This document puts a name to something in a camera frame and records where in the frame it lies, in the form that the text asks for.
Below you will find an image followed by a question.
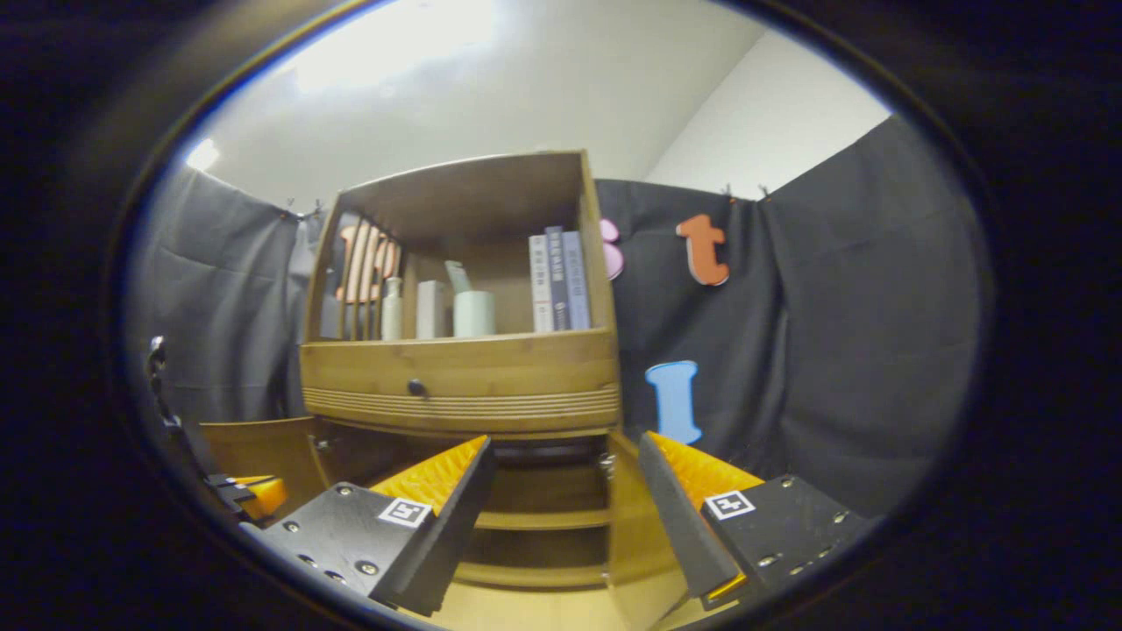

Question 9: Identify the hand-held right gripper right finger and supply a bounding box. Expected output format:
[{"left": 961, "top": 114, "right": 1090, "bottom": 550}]
[{"left": 638, "top": 429, "right": 877, "bottom": 613}]

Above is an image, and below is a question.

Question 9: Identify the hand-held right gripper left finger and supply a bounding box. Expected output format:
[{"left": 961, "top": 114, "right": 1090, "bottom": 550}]
[{"left": 241, "top": 434, "right": 499, "bottom": 616}]

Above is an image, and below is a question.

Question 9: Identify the wooden double-door shoe cabinet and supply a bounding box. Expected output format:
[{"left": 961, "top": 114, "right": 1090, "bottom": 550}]
[{"left": 298, "top": 151, "right": 625, "bottom": 590}]

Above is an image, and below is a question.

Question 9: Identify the grooved wooden drawer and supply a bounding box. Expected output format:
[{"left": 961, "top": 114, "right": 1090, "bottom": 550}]
[{"left": 300, "top": 329, "right": 621, "bottom": 432}]

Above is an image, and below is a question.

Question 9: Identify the white round cup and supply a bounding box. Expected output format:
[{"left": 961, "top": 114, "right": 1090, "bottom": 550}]
[{"left": 453, "top": 291, "right": 496, "bottom": 338}]

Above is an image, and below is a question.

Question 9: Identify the small grey box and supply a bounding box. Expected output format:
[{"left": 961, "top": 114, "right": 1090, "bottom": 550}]
[{"left": 416, "top": 280, "right": 446, "bottom": 340}]

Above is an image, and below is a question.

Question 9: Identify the small pale bottle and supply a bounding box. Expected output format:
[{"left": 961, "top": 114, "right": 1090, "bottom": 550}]
[{"left": 381, "top": 277, "right": 405, "bottom": 342}]

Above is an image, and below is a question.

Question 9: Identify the white book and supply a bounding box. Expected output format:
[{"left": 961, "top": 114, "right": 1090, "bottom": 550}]
[{"left": 529, "top": 234, "right": 554, "bottom": 334}]

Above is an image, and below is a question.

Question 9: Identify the light blue book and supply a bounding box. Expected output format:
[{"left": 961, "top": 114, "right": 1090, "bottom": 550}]
[{"left": 563, "top": 230, "right": 592, "bottom": 330}]

